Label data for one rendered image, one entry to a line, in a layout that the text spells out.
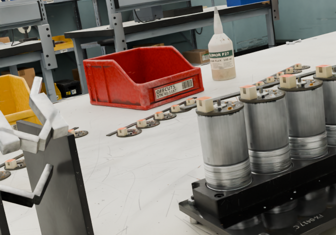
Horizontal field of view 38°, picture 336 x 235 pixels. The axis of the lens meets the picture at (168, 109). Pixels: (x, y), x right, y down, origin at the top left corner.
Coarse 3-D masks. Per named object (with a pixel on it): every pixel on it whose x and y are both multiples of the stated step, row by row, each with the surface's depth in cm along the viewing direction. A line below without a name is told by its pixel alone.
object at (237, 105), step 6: (216, 102) 26; (222, 102) 26; (228, 102) 26; (234, 102) 25; (240, 102) 25; (216, 108) 24; (222, 108) 24; (234, 108) 24; (240, 108) 24; (204, 114) 24; (210, 114) 24; (216, 114) 24
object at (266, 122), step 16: (256, 112) 25; (272, 112) 25; (256, 128) 26; (272, 128) 25; (256, 144) 26; (272, 144) 26; (288, 144) 26; (256, 160) 26; (272, 160) 26; (288, 160) 26
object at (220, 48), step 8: (216, 8) 66; (216, 16) 66; (216, 24) 66; (216, 32) 66; (216, 40) 66; (224, 40) 66; (208, 48) 67; (216, 48) 66; (224, 48) 66; (232, 48) 67; (216, 56) 66; (224, 56) 66; (232, 56) 66; (216, 64) 66; (224, 64) 66; (232, 64) 66; (216, 72) 67; (224, 72) 66; (232, 72) 67
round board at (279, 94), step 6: (258, 90) 27; (264, 90) 27; (270, 90) 27; (276, 90) 27; (282, 90) 26; (240, 96) 26; (258, 96) 25; (264, 96) 25; (276, 96) 25; (282, 96) 25; (252, 102) 25
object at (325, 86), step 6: (324, 84) 28; (330, 84) 28; (324, 90) 28; (330, 90) 28; (324, 96) 28; (330, 96) 28; (324, 102) 28; (330, 102) 28; (324, 108) 28; (330, 108) 28; (324, 114) 29; (330, 114) 28; (330, 120) 28; (330, 126) 28; (330, 132) 29; (330, 138) 29; (330, 144) 29
